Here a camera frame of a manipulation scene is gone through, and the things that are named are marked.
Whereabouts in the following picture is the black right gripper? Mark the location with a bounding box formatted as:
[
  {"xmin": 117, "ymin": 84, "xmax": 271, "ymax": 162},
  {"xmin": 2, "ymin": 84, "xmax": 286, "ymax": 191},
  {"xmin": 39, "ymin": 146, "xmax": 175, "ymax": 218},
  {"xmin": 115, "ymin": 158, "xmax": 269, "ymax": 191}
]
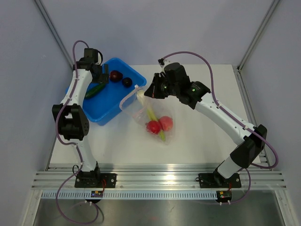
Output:
[{"xmin": 145, "ymin": 73, "xmax": 180, "ymax": 99}]

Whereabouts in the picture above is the dark red onion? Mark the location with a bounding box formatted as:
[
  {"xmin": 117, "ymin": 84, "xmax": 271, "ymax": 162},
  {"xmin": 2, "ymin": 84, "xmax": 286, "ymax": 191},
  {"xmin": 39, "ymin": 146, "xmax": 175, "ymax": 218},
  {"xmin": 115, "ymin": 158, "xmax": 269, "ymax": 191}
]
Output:
[{"xmin": 110, "ymin": 70, "xmax": 123, "ymax": 82}]

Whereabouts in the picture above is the green cucumber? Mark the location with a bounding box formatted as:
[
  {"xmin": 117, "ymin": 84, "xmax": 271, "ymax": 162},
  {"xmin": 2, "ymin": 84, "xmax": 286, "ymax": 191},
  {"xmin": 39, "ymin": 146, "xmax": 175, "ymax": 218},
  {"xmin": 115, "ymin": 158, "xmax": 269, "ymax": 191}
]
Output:
[{"xmin": 85, "ymin": 83, "xmax": 106, "ymax": 99}]

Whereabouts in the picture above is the dark purple plum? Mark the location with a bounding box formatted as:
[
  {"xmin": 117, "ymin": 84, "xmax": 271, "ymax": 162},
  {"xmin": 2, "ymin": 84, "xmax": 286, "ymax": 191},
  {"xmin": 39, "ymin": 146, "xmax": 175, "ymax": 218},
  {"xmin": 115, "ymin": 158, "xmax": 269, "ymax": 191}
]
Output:
[{"xmin": 122, "ymin": 77, "xmax": 133, "ymax": 88}]

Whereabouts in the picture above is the white green leek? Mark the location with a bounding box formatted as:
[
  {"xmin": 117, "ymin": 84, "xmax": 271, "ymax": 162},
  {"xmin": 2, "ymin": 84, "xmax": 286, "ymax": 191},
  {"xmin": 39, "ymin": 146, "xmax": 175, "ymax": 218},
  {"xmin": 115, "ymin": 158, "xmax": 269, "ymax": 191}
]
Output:
[{"xmin": 136, "ymin": 89, "xmax": 166, "ymax": 142}]

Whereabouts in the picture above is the clear pink-dotted zip bag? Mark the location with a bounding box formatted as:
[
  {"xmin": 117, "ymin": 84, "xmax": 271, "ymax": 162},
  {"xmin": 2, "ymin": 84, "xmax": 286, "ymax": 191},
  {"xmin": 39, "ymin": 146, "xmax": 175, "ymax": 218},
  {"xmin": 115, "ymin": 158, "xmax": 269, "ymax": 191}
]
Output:
[{"xmin": 119, "ymin": 85, "xmax": 175, "ymax": 145}]

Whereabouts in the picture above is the red apple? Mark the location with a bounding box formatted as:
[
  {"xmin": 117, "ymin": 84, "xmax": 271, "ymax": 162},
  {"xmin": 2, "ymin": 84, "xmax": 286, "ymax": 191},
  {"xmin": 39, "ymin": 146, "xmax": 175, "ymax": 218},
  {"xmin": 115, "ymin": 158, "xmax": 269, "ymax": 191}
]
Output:
[{"xmin": 158, "ymin": 116, "xmax": 174, "ymax": 131}]

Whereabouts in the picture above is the red pomegranate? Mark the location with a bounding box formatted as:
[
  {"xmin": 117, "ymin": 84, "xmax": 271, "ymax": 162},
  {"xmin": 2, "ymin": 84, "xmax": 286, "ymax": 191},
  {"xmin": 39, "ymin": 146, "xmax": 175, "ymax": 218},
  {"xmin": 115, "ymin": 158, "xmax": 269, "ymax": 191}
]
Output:
[{"xmin": 146, "ymin": 120, "xmax": 161, "ymax": 135}]

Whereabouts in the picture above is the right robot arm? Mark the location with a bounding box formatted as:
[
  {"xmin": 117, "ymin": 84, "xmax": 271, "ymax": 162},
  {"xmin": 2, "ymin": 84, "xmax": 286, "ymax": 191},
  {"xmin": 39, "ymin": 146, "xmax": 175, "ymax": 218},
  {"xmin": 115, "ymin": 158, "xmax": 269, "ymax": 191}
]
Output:
[{"xmin": 144, "ymin": 59, "xmax": 267, "ymax": 187}]

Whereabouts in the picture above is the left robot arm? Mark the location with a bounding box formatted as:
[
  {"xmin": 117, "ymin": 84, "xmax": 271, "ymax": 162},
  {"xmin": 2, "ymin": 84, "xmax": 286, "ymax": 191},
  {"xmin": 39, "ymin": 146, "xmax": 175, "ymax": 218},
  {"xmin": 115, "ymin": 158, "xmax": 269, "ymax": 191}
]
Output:
[{"xmin": 52, "ymin": 48, "xmax": 108, "ymax": 188}]

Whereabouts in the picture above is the blue plastic bin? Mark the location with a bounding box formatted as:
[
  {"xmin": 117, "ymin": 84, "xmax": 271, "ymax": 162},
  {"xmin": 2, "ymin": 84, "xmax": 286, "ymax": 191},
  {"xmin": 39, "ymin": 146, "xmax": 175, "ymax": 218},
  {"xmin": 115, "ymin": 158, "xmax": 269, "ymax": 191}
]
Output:
[{"xmin": 65, "ymin": 57, "xmax": 148, "ymax": 127}]

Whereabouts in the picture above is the left aluminium frame post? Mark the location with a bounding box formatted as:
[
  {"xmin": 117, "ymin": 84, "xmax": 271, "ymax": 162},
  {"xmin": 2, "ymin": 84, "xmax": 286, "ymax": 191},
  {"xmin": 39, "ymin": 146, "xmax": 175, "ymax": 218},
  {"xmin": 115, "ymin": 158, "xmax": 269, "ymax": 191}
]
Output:
[{"xmin": 33, "ymin": 0, "xmax": 73, "ymax": 69}]

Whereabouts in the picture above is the aluminium frame post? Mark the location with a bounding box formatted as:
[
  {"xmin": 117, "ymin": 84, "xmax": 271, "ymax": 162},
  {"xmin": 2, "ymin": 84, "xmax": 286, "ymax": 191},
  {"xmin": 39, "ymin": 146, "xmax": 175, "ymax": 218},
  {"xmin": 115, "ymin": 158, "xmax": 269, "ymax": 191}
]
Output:
[
  {"xmin": 238, "ymin": 0, "xmax": 282, "ymax": 73},
  {"xmin": 33, "ymin": 0, "xmax": 73, "ymax": 69}
]

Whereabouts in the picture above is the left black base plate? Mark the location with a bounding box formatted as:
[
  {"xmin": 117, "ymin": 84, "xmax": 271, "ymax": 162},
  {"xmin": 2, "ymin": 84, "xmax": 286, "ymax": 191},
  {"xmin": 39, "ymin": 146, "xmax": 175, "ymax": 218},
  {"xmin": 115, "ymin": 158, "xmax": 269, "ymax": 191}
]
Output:
[{"xmin": 74, "ymin": 172, "xmax": 117, "ymax": 188}]

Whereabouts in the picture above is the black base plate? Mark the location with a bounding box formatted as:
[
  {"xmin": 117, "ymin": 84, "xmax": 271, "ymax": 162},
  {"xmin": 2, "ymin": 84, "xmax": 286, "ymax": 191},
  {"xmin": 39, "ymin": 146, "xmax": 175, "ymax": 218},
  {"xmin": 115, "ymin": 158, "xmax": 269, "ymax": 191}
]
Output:
[
  {"xmin": 74, "ymin": 172, "xmax": 117, "ymax": 188},
  {"xmin": 196, "ymin": 173, "xmax": 242, "ymax": 188}
]

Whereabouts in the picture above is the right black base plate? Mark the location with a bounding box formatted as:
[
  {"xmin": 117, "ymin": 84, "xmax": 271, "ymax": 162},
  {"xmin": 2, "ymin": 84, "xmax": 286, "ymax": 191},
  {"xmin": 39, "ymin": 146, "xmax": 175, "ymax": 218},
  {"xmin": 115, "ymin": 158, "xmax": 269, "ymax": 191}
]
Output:
[{"xmin": 196, "ymin": 173, "xmax": 242, "ymax": 188}]

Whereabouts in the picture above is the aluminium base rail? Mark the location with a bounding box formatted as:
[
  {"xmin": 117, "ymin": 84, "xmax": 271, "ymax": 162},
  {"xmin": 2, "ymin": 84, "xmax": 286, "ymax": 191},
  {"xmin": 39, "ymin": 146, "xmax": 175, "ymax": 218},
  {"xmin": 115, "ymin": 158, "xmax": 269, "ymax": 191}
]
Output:
[{"xmin": 32, "ymin": 163, "xmax": 286, "ymax": 190}]

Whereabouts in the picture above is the white slotted cable duct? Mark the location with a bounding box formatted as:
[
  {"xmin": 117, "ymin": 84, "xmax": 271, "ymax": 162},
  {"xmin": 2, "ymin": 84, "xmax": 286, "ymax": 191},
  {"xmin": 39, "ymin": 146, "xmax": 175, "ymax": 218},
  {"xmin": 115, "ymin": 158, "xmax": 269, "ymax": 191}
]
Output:
[{"xmin": 41, "ymin": 190, "xmax": 217, "ymax": 200}]

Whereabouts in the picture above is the right side aluminium rail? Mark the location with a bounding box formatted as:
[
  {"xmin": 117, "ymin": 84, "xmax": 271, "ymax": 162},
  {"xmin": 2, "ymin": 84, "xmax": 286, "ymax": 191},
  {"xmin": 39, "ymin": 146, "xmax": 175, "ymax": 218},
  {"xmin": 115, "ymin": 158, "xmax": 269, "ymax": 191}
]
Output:
[{"xmin": 233, "ymin": 66, "xmax": 271, "ymax": 167}]

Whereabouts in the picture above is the right aluminium frame post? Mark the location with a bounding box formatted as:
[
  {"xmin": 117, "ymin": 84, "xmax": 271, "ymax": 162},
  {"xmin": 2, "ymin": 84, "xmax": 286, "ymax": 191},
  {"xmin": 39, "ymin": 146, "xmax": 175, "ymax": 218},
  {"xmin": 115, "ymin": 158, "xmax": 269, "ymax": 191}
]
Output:
[{"xmin": 238, "ymin": 0, "xmax": 282, "ymax": 73}]

